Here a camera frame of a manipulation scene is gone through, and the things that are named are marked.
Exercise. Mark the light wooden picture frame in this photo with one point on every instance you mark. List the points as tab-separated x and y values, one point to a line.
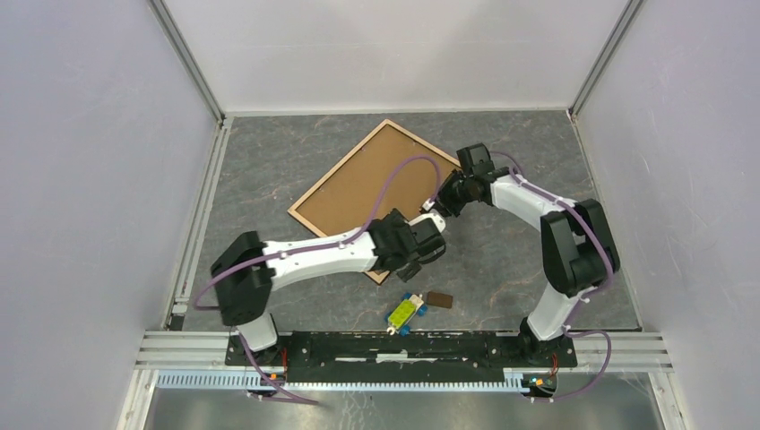
332	172

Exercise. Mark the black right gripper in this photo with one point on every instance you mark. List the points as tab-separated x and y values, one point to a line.
445	206

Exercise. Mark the yellow green toy car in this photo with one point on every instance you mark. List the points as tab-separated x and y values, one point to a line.
398	320

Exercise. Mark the brown frame backing board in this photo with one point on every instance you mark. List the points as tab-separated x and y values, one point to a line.
368	184

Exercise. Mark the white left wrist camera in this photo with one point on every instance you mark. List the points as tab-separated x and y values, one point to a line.
428	212

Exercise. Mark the small brown block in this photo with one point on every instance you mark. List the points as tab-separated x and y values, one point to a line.
438	299

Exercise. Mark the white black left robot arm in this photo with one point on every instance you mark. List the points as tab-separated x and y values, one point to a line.
246	274

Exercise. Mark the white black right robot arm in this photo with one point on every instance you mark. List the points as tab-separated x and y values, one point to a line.
579	256

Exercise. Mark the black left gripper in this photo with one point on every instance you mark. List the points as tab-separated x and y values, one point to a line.
414	266

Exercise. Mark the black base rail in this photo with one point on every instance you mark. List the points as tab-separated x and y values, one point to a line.
420	357

